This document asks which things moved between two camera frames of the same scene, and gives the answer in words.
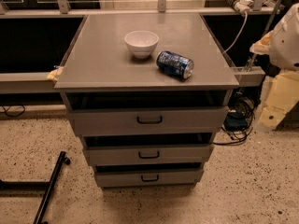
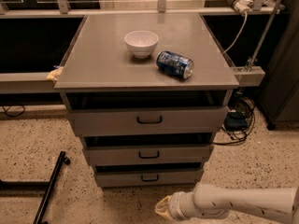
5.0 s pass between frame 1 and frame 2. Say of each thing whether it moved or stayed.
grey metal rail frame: stayed
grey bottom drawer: stayed
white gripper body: moved
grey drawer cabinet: stayed
